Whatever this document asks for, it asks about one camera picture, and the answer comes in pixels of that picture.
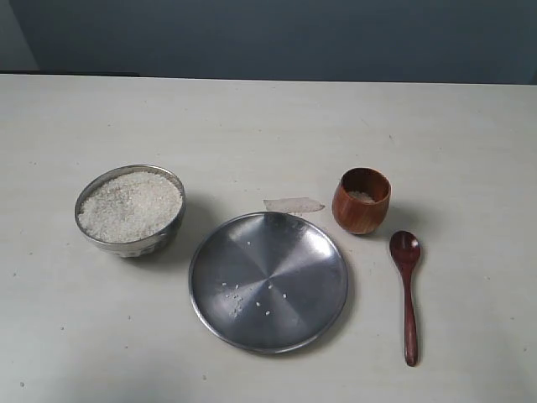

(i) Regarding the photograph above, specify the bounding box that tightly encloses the round steel plate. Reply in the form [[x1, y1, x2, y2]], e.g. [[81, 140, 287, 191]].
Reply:
[[189, 212, 349, 354]]

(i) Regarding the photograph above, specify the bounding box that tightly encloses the steel bowl of rice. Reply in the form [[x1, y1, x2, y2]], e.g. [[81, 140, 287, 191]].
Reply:
[[74, 165, 186, 258]]

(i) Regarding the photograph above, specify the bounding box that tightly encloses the clear tape strip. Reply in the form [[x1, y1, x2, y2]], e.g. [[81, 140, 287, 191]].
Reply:
[[263, 197, 325, 213]]

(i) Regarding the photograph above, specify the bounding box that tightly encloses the dark wooden spoon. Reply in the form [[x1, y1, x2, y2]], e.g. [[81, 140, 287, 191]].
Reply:
[[389, 230, 421, 367]]

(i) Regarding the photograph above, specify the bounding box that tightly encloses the brown wooden cup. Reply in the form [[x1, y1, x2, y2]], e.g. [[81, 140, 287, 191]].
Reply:
[[331, 167, 392, 235]]

